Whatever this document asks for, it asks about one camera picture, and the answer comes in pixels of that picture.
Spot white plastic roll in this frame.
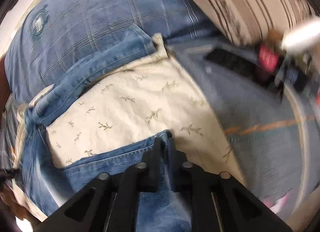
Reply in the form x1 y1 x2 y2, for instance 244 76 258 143
280 17 319 54

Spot beige striped pillow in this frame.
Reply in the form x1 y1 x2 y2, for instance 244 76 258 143
192 0 317 45

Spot cream leaf-print cloth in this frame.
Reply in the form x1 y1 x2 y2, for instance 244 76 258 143
46 33 245 182

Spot red small box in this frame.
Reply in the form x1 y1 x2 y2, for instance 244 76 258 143
258 43 279 73

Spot blue plaid pillow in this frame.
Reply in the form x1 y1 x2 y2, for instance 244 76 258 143
5 0 216 103

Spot blue denim jeans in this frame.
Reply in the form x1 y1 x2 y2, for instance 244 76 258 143
16 24 191 231

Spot grey patterned bedsheet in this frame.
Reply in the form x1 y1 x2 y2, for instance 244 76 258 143
168 38 319 220

